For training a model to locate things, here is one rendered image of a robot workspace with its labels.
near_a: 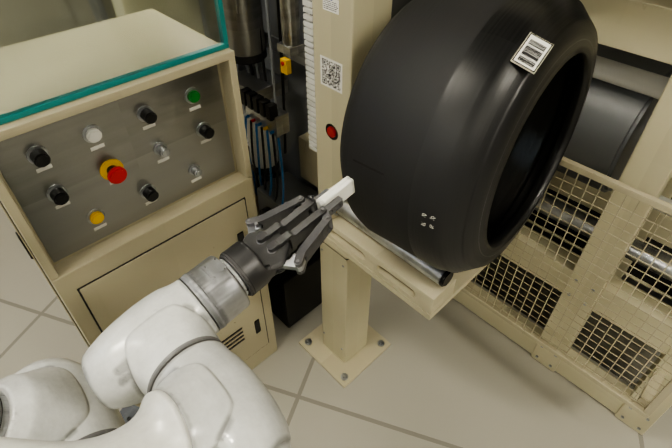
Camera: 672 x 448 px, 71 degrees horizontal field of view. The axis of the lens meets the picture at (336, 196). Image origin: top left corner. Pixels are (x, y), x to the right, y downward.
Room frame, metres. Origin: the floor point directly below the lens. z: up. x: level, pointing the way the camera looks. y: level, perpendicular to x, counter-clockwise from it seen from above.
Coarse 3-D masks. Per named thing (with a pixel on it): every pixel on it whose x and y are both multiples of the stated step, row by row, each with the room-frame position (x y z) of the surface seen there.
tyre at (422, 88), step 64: (448, 0) 0.82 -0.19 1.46; (512, 0) 0.78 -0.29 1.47; (576, 0) 0.84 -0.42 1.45; (384, 64) 0.75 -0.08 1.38; (448, 64) 0.69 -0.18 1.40; (512, 64) 0.66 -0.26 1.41; (576, 64) 0.88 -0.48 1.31; (384, 128) 0.67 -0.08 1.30; (448, 128) 0.62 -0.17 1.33; (512, 128) 0.62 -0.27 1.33; (384, 192) 0.64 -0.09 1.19; (448, 192) 0.57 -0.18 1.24; (512, 192) 0.91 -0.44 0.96; (448, 256) 0.58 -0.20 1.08
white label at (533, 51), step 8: (528, 40) 0.69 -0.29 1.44; (536, 40) 0.69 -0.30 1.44; (544, 40) 0.69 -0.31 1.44; (520, 48) 0.68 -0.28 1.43; (528, 48) 0.68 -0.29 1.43; (536, 48) 0.68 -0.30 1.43; (544, 48) 0.68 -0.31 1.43; (520, 56) 0.67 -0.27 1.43; (528, 56) 0.67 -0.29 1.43; (536, 56) 0.67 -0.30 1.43; (544, 56) 0.67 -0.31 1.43; (520, 64) 0.66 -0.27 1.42; (528, 64) 0.66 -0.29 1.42; (536, 64) 0.66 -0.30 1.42
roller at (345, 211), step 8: (344, 208) 0.89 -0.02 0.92; (344, 216) 0.88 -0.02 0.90; (352, 216) 0.87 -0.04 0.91; (360, 224) 0.84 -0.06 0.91; (368, 232) 0.82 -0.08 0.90; (376, 240) 0.80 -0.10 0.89; (384, 240) 0.79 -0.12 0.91; (392, 248) 0.77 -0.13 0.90; (400, 248) 0.76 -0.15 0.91; (400, 256) 0.75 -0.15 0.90; (408, 256) 0.73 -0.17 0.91; (416, 264) 0.71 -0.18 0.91; (424, 264) 0.71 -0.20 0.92; (424, 272) 0.70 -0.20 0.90; (432, 272) 0.69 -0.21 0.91; (440, 272) 0.68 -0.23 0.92; (448, 272) 0.68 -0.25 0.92; (440, 280) 0.67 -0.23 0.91; (448, 280) 0.68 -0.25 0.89
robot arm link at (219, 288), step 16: (192, 272) 0.41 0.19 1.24; (208, 272) 0.41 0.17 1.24; (224, 272) 0.40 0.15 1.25; (192, 288) 0.38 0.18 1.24; (208, 288) 0.38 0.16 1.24; (224, 288) 0.39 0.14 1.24; (240, 288) 0.39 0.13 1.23; (208, 304) 0.37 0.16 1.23; (224, 304) 0.37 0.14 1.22; (240, 304) 0.38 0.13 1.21; (224, 320) 0.36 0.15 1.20
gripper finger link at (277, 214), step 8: (296, 200) 0.55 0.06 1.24; (304, 200) 0.56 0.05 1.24; (280, 208) 0.54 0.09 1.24; (288, 208) 0.54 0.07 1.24; (296, 208) 0.56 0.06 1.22; (256, 216) 0.53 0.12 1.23; (264, 216) 0.53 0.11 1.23; (272, 216) 0.53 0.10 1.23; (280, 216) 0.53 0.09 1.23; (248, 224) 0.51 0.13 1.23; (264, 224) 0.52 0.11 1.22; (272, 224) 0.53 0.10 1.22
